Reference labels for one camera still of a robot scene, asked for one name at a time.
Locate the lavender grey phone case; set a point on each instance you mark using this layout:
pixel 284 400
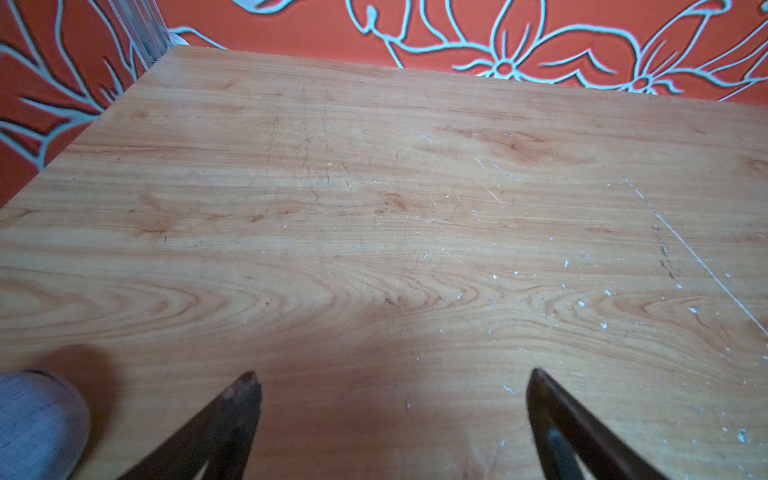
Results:
pixel 45 426

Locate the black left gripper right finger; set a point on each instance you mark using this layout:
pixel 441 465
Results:
pixel 568 436

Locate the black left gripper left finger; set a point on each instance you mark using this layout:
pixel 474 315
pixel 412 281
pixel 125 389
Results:
pixel 213 444

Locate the aluminium frame post left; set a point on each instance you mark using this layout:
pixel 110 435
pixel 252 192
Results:
pixel 146 29

